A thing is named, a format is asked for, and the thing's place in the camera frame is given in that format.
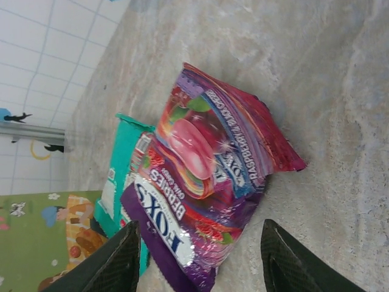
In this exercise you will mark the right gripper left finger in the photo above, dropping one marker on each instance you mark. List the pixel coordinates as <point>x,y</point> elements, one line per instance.
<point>115,267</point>

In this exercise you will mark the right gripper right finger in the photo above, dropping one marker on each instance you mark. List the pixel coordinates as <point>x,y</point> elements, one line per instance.
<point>282,270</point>

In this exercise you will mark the illustrated white paper bag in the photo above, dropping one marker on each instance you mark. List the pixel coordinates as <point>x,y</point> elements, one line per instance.
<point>30,243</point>

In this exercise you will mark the teal green snack packet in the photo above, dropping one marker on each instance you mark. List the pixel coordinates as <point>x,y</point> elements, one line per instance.
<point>121,146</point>

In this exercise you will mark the purple Fox's berries candy bag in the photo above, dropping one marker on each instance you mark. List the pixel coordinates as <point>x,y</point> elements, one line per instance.
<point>197,158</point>

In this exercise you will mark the dolphin sticker blue circle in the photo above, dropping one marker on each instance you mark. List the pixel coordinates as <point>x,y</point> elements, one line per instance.
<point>18,117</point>

